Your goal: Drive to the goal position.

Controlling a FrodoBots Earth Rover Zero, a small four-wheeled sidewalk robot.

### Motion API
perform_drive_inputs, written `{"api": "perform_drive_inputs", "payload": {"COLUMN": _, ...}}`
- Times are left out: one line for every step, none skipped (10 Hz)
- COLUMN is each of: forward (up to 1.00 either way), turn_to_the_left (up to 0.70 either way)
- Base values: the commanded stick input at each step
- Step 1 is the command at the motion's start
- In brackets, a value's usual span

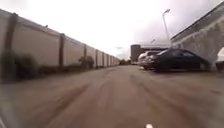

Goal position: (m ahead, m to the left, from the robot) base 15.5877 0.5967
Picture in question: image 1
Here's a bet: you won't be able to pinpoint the dark parked car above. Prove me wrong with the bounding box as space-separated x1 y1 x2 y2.
148 48 212 73

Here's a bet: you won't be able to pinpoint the grey stone building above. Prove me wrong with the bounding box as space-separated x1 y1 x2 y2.
170 1 224 72

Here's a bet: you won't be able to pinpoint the long pale concrete wall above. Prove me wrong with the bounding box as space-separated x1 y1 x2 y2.
0 8 121 78

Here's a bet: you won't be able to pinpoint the bushes along wall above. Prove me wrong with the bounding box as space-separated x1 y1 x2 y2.
0 53 96 82

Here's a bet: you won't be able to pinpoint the distant grey building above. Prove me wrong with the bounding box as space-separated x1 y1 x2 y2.
130 40 172 65

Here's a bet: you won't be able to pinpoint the street lamp pole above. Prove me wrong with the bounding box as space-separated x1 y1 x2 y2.
162 8 172 47

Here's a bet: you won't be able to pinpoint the silver parked car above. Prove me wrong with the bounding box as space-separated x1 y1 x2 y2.
137 50 163 71

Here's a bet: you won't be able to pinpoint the brown dirt road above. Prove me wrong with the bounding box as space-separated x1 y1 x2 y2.
0 64 224 128

